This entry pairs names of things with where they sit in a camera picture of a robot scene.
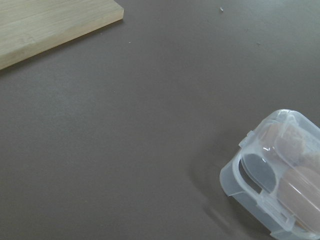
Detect clear plastic egg box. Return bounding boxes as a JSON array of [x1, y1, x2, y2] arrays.
[[219, 109, 320, 240]]

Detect brown egg from bowl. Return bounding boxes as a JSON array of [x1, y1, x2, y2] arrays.
[[277, 167, 320, 229]]

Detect brown egg near hinge left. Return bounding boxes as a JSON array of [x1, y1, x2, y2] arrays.
[[259, 123, 305, 155]]

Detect wooden cutting board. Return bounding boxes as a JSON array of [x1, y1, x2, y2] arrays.
[[0, 0, 124, 69]]

